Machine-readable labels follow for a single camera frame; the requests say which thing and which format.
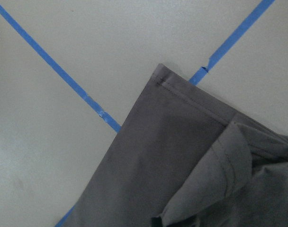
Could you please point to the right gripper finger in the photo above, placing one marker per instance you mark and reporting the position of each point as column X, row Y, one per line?
column 156, row 222

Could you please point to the brown t-shirt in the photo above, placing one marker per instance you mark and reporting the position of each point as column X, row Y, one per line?
column 190, row 159

